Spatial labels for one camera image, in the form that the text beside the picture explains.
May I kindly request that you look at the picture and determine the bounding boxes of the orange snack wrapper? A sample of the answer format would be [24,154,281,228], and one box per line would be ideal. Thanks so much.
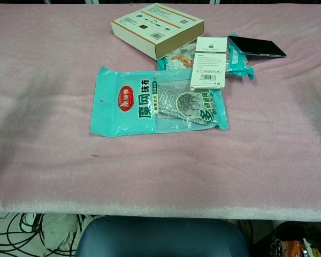
[279,239,321,257]

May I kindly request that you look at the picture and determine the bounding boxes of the white square box orange stripes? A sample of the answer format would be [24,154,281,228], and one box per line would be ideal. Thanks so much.
[111,3,205,61]

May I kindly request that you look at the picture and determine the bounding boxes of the black smartphone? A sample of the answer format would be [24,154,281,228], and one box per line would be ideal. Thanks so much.
[227,34,287,58]

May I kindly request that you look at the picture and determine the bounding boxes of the slim white cardboard box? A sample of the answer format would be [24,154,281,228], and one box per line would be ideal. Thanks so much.
[189,36,228,90]

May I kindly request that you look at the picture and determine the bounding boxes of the teal package with orange item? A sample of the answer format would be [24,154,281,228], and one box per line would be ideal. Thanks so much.
[157,43,255,81]

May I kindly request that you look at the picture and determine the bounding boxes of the white crumpled plastic bag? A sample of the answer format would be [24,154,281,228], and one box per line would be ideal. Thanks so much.
[42,214,84,250]

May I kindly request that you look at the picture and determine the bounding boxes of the teal scouring cloth package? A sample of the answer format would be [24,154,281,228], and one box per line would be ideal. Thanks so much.
[88,66,228,138]

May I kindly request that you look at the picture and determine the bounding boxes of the black trash bag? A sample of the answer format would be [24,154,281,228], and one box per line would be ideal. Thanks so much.
[269,221,321,257]

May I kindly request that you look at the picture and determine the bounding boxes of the pink foam table mat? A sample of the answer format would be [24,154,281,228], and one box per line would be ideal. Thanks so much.
[0,3,321,223]

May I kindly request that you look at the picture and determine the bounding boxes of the blue padded chair seat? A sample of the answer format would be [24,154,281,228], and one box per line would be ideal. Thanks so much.
[75,216,251,257]

